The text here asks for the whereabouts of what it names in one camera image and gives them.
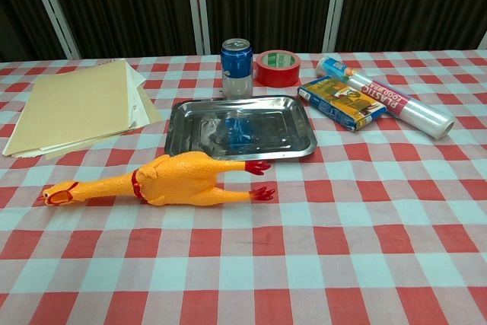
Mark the blue soda can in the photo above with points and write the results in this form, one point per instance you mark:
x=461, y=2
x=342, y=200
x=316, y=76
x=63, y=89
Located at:
x=236, y=66

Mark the blue yellow flat package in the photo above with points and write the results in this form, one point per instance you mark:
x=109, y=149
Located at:
x=342, y=100

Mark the red white checkered tablecloth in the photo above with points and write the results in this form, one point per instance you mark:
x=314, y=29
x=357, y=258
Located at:
x=266, y=245

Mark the shiny metal tray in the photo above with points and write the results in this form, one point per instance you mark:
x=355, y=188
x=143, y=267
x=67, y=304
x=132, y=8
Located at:
x=266, y=127

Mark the white partition frame post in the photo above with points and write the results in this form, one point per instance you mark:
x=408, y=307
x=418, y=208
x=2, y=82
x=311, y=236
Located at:
x=335, y=5
x=198, y=9
x=53, y=9

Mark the beige paper folder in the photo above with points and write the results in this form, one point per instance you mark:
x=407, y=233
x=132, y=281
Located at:
x=76, y=104
x=154, y=112

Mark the red tape roll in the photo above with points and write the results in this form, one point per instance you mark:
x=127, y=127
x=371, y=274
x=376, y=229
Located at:
x=274, y=75

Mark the yellow rubber chicken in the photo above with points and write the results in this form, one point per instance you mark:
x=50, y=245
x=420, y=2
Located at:
x=182, y=176

